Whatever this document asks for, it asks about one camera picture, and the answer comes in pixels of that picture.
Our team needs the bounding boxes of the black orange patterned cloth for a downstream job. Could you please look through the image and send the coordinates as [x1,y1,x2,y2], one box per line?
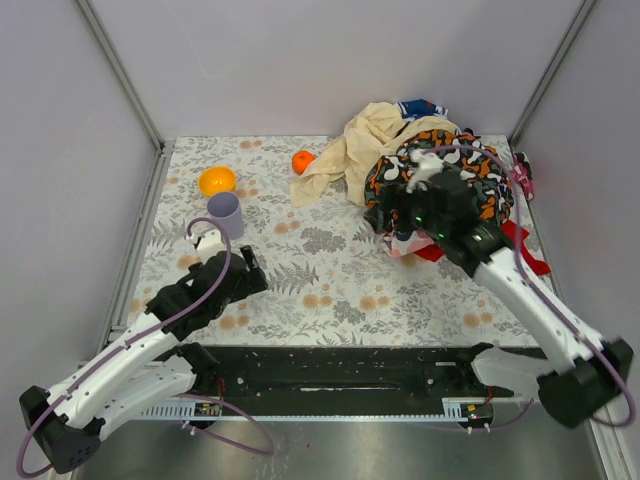
[364,129,514,224]

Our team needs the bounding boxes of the blue white patterned cloth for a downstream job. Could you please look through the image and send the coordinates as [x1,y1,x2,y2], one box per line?
[395,99,448,121]

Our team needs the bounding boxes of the orange plastic bowl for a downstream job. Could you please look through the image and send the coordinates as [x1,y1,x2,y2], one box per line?
[198,166,237,197]

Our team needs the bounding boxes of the orange fruit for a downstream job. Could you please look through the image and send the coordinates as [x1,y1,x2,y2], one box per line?
[291,150,315,175]

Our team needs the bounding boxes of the floral patterned table mat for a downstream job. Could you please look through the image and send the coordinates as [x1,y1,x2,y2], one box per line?
[126,136,534,347]

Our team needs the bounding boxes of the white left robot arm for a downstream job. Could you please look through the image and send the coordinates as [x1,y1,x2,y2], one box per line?
[19,246,268,474]

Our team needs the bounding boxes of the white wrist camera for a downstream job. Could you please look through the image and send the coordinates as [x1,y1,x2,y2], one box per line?
[406,150,444,194]
[186,230,224,254]

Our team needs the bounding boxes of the cream yellow cloth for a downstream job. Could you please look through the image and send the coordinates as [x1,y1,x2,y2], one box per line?
[289,101,419,209]

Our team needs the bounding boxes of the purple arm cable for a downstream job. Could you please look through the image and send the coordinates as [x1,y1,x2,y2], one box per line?
[15,216,233,477]
[424,144,637,427]

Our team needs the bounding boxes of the lilac plastic cup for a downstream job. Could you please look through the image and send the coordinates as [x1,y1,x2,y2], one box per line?
[207,191,245,240]

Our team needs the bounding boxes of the red cloth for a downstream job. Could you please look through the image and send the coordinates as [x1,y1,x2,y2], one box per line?
[414,220,551,276]

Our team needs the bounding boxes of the magenta floral cloth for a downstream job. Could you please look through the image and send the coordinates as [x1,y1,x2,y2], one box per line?
[512,152,535,201]

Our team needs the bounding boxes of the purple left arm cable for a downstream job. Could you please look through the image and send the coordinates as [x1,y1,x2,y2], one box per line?
[15,216,233,477]

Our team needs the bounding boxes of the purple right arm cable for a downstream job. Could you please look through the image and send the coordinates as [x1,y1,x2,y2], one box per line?
[424,144,637,427]

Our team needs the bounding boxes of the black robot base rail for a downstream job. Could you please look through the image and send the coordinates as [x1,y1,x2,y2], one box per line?
[192,346,533,424]

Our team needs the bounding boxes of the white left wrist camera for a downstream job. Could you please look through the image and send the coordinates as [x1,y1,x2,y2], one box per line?
[186,230,224,254]

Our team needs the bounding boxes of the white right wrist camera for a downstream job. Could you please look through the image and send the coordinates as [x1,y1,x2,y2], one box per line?
[406,150,444,194]

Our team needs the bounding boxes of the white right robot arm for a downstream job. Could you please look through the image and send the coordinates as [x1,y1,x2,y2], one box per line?
[364,171,636,428]

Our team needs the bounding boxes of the pink navy patterned cloth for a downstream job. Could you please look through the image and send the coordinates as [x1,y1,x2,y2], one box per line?
[381,231,434,258]

